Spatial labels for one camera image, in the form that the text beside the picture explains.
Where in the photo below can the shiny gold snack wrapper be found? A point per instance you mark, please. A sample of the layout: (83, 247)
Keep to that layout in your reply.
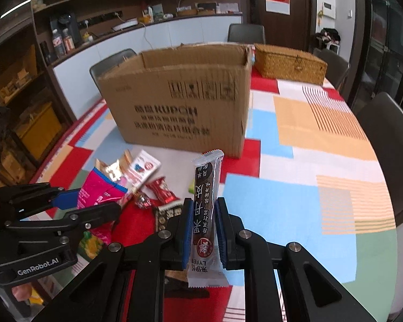
(111, 171)

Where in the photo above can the brown cardboard box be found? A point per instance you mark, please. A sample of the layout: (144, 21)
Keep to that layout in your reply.
(174, 110)

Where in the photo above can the brown and white snack bar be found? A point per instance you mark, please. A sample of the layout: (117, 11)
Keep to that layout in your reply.
(205, 204)

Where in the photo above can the small red snack packet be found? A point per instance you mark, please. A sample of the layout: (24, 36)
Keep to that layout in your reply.
(161, 191)

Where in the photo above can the black counter box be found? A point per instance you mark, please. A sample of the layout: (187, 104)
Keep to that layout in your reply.
(207, 8)

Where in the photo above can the person's left hand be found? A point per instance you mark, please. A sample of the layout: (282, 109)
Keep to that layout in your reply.
(22, 291)

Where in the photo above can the dark grey dining chair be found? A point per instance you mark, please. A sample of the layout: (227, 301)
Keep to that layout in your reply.
(335, 67)
(389, 147)
(110, 62)
(245, 33)

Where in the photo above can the brown patterned snack packet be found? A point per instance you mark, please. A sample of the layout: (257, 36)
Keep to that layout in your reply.
(168, 213)

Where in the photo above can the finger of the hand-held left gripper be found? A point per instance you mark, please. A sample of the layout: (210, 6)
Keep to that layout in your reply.
(97, 213)
(67, 197)

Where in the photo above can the black countertop drink machine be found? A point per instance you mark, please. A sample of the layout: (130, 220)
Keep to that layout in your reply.
(67, 21)

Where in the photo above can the dark wooden door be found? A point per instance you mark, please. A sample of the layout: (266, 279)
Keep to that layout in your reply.
(299, 13)

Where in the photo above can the white wall intercom panel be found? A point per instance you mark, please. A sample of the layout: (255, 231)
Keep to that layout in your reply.
(328, 10)

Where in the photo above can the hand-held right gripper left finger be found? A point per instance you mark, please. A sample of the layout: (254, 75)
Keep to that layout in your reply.
(187, 231)

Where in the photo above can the yellow storage bin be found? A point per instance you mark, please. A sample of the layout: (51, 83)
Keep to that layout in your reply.
(40, 130)

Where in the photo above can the colourful patchwork tablecloth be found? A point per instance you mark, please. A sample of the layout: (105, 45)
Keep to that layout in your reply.
(305, 191)

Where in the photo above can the woven wicker lidded box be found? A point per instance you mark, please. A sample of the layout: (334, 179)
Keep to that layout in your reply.
(288, 65)

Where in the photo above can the black framed glass sliding door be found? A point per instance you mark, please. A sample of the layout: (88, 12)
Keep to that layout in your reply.
(383, 40)

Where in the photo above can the white shoe rack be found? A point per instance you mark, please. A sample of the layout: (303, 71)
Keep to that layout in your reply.
(329, 42)

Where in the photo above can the white red-label snack packet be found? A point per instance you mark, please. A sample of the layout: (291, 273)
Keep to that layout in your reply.
(142, 169)

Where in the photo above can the white lower cabinet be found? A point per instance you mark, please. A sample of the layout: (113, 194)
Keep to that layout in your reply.
(188, 32)

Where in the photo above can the small wicker counter tray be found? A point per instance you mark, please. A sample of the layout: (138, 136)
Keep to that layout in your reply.
(187, 11)

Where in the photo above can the flat white countertop appliance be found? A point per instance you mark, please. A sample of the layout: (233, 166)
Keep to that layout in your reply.
(124, 25)

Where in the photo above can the pink snack packet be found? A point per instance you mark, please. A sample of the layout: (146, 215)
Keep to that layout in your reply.
(97, 187)

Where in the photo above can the tiny red candy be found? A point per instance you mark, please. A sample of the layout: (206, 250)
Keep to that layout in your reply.
(142, 200)

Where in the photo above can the green and yellow snack packet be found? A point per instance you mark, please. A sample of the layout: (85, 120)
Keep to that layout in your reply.
(90, 246)

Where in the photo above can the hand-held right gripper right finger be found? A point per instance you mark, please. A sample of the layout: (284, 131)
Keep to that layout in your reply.
(221, 234)

